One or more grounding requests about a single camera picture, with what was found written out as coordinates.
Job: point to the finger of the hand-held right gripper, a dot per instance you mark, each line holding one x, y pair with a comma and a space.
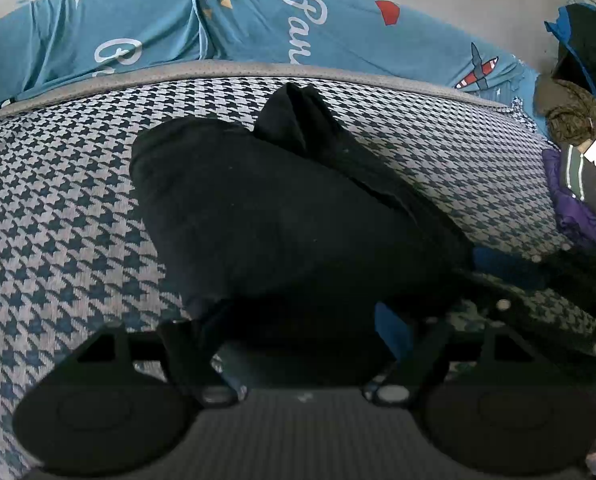
538, 322
508, 266

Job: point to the dark green cloth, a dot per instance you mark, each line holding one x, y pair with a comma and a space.
593, 45

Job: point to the purple cloth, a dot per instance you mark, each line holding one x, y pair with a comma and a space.
573, 220

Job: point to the striped garment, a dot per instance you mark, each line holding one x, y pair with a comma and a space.
590, 190

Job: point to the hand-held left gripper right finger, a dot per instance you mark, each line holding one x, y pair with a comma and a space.
393, 332

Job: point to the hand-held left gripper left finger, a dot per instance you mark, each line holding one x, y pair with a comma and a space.
187, 355

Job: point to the houndstooth mattress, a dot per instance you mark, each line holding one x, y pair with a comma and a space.
52, 185

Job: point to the brown patterned cloth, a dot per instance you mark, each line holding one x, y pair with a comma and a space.
573, 115

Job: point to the blue printed bed sheet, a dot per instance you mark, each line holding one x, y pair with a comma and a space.
177, 25

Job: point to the black t-shirt red print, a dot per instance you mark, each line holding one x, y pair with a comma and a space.
253, 220

